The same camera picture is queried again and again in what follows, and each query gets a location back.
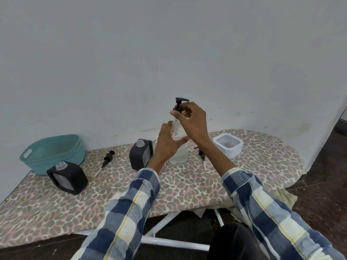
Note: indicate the person's right hand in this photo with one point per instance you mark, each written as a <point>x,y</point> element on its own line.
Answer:
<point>196,124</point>

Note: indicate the person's left hand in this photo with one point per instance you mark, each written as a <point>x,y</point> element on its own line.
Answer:
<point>165,143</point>

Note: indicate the tall clear plastic bottle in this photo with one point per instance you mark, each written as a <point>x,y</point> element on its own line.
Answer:
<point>181,157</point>

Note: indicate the long-tube black pump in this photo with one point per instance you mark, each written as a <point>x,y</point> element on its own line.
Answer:
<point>178,105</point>

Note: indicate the black soap dispenser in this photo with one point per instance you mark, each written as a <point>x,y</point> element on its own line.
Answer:
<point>135,159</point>
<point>78,178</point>

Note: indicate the white square dispenser bottle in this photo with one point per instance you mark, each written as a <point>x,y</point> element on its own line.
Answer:
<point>235,151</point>

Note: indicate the person's right forearm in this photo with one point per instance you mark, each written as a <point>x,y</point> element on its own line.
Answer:
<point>265,213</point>

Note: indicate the person's left forearm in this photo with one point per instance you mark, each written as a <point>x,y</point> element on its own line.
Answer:
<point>127,213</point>

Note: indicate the person's black trousers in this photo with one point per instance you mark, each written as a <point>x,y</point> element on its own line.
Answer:
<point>233,243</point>

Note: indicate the leopard print ironing board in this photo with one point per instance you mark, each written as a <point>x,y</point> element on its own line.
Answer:
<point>189,186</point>

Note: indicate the teal plastic basket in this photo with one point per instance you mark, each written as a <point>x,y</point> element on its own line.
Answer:
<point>65,159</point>

